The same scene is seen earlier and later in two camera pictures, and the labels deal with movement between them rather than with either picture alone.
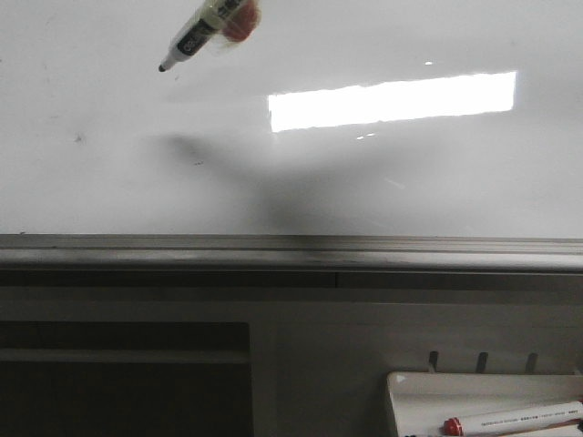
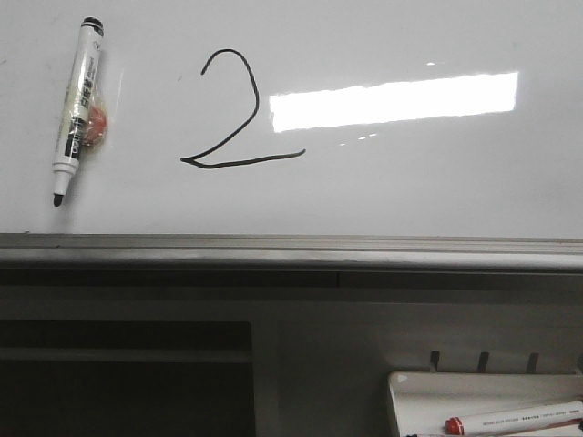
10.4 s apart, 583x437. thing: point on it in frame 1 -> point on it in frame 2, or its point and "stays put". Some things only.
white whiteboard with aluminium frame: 337,136 stays put
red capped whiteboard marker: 513,420 stays put
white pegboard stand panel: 261,353 stays put
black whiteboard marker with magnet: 232,20 -> 81,124
